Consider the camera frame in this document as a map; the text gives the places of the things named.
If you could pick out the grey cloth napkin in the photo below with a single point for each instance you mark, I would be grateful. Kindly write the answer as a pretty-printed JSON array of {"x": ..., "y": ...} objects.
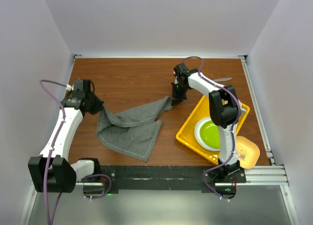
[{"x": 132, "y": 132}]

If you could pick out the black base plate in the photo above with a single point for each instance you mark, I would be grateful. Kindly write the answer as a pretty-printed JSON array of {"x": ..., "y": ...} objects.
[{"x": 195, "y": 178}]

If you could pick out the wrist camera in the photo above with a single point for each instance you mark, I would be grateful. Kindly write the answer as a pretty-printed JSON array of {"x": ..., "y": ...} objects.
[
  {"x": 81, "y": 87},
  {"x": 181, "y": 72}
]

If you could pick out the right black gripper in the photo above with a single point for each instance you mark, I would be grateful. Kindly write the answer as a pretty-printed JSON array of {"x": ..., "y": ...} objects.
[{"x": 177, "y": 98}]

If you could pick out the white cup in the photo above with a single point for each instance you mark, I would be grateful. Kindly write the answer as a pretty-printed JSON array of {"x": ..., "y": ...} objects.
[{"x": 243, "y": 109}]

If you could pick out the green plate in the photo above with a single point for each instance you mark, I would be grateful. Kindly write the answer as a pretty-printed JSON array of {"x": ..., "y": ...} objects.
[{"x": 209, "y": 135}]

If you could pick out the white plate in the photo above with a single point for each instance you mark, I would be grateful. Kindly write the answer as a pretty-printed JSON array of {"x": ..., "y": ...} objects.
[{"x": 197, "y": 134}]

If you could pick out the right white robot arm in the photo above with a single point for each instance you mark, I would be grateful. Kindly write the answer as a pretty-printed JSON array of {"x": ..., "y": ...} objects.
[{"x": 224, "y": 110}]

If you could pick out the yellow plastic tray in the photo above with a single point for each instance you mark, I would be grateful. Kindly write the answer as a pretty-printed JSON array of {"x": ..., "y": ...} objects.
[{"x": 186, "y": 133}]

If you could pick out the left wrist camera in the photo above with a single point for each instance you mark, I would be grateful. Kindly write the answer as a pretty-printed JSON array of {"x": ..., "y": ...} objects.
[{"x": 81, "y": 87}]

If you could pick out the silver table knife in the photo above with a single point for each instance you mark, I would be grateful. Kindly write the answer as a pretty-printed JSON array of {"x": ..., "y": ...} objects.
[{"x": 222, "y": 79}]

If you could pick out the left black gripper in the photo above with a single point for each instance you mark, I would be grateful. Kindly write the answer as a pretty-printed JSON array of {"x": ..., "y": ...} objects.
[{"x": 99, "y": 105}]

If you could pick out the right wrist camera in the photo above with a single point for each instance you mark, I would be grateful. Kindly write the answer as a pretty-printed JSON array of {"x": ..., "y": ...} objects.
[{"x": 181, "y": 72}]

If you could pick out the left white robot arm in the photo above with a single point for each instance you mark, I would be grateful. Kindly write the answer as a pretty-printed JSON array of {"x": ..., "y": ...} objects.
[{"x": 51, "y": 171}]

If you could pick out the orange square plate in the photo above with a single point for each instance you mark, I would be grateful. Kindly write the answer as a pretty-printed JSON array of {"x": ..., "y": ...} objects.
[{"x": 248, "y": 152}]

